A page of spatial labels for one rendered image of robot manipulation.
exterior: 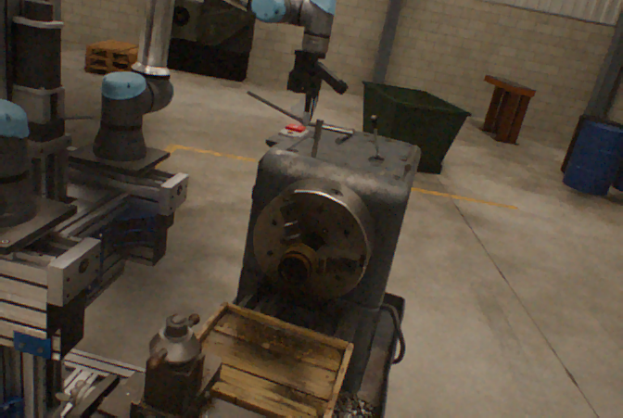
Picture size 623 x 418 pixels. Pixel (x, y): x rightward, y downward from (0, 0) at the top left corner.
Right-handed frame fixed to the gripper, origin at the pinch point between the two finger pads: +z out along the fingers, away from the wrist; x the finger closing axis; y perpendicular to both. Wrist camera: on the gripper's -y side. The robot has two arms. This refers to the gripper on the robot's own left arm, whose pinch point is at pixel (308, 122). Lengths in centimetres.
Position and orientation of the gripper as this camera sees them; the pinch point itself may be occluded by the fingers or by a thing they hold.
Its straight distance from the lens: 147.3
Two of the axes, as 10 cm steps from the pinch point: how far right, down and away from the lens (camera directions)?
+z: -1.8, 9.2, 3.4
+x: -2.7, 2.9, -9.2
